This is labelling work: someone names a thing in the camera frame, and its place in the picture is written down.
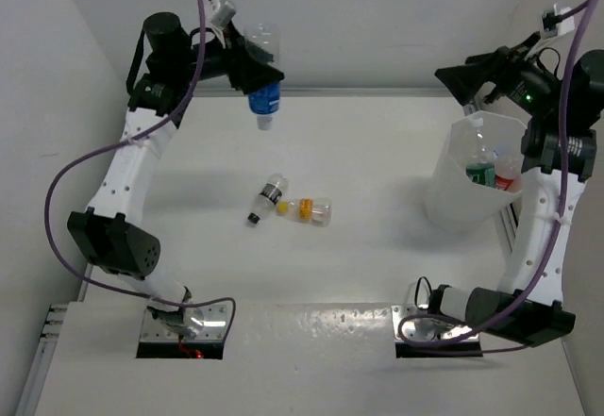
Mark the orange label yellow cap bottle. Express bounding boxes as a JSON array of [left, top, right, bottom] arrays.
[[276, 198, 332, 226]]

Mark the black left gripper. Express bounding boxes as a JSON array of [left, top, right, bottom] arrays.
[[173, 20, 281, 95]]

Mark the red label water bottle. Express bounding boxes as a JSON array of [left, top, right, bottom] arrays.
[[493, 149, 523, 191]]

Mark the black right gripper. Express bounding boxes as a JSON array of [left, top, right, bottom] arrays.
[[437, 31, 562, 117]]

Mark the blue label clear bottle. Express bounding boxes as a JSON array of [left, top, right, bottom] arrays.
[[244, 22, 280, 131]]

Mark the white plastic bin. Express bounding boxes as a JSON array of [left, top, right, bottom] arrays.
[[425, 111, 526, 233]]

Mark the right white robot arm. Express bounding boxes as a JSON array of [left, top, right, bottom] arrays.
[[428, 34, 603, 347]]

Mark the black cap small bottle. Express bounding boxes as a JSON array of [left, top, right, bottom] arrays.
[[247, 174, 289, 225]]

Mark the green label clear bottle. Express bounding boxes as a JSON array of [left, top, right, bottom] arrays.
[[463, 117, 495, 188]]

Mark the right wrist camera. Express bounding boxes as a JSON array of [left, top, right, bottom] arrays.
[[541, 4, 575, 39]]

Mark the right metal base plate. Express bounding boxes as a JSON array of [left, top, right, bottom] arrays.
[[391, 304, 471, 342]]

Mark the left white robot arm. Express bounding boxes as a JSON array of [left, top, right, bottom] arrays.
[[67, 12, 284, 337]]

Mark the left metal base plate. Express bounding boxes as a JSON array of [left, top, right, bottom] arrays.
[[140, 304, 229, 343]]

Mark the metal base plate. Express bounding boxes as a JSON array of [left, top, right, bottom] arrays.
[[391, 304, 471, 342], [140, 304, 229, 343]]

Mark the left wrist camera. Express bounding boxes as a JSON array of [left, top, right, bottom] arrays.
[[209, 0, 237, 29]]

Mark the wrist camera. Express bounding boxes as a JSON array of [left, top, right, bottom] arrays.
[[541, 4, 575, 39], [209, 0, 237, 29]]

